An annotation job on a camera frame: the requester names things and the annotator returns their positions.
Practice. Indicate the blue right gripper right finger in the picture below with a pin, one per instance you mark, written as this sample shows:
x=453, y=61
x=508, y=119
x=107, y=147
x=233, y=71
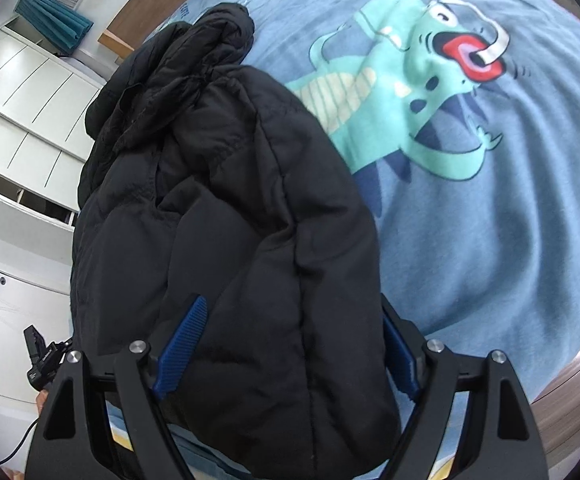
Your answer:
x=399, y=360

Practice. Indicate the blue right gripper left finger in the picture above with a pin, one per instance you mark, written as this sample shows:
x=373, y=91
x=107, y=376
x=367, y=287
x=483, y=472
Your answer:
x=173, y=343

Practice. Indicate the black puffer coat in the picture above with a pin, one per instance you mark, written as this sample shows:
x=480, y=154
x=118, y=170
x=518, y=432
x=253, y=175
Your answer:
x=207, y=177

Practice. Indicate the white wardrobe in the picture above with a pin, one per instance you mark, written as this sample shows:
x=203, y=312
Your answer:
x=43, y=147

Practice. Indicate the blue dinosaur bed cover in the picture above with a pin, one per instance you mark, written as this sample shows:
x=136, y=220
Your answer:
x=460, y=121

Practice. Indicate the teal curtain left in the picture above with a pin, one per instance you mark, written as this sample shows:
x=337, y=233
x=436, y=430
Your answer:
x=61, y=26

